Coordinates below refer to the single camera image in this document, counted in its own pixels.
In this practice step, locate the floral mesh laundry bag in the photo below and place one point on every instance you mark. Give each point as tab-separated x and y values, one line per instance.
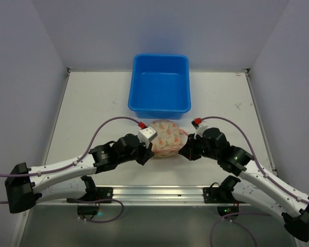
170	138

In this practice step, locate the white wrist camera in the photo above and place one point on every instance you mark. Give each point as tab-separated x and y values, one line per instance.
147	133
200	127

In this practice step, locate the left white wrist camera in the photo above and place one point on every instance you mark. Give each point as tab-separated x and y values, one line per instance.
147	133

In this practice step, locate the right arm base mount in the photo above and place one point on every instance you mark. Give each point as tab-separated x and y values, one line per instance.
215	194

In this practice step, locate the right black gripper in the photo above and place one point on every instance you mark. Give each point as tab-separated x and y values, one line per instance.
189	148

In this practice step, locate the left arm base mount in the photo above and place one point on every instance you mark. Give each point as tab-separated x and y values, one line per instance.
89	205

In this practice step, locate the aluminium mounting rail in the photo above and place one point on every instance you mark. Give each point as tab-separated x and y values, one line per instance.
157	195

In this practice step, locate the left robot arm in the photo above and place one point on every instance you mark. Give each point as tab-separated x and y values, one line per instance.
28	186

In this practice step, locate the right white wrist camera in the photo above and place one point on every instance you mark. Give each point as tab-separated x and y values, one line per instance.
200	127

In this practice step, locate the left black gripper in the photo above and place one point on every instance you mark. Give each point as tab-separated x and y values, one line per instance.
146	153

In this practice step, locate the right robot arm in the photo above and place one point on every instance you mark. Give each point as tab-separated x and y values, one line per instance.
250	183

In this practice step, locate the blue plastic bin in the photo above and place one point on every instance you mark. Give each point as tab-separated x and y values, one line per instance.
160	86

